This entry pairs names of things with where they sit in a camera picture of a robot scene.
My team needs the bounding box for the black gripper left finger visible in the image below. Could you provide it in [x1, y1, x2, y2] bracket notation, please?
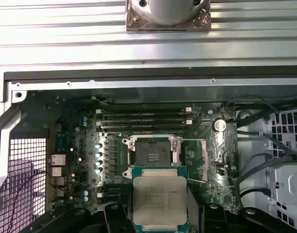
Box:
[36, 203, 132, 233]

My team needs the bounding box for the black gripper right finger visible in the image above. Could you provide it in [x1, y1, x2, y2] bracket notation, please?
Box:
[187, 193, 295, 233]

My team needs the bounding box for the silver green CPU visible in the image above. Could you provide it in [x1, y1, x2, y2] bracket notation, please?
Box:
[131, 166, 188, 232]

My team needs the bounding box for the metal socket cover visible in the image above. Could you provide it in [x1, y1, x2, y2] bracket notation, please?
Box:
[174, 138, 211, 183]

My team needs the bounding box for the black RAM slot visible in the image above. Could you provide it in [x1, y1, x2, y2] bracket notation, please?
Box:
[97, 192, 124, 199]
[96, 108, 193, 114]
[96, 114, 193, 119]
[96, 125, 193, 131]
[96, 119, 193, 125]

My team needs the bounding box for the CPU socket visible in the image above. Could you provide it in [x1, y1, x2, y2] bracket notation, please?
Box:
[122, 136, 183, 182]

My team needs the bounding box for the green motherboard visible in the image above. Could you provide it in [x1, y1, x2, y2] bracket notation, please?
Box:
[48, 101, 239, 215]

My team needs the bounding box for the silver network port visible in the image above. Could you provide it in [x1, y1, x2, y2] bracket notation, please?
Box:
[50, 153, 66, 166]

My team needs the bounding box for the metal drive cage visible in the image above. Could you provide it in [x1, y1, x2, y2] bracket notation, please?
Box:
[235, 106, 297, 233]

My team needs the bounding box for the silver coin battery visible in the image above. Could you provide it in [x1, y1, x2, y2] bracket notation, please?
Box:
[213, 118, 227, 133]

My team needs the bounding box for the blue video port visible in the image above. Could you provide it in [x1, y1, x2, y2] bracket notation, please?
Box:
[54, 132, 67, 150]

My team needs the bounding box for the black grey PC case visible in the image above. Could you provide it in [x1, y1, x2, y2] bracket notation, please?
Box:
[0, 65, 297, 233]

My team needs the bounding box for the grey wire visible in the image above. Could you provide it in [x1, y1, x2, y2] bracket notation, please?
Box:
[237, 152, 297, 186]

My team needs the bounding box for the red black wire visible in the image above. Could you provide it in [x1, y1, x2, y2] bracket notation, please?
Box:
[7, 170, 49, 233]

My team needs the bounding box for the square brown base plate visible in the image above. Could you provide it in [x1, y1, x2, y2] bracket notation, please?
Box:
[125, 0, 212, 33]

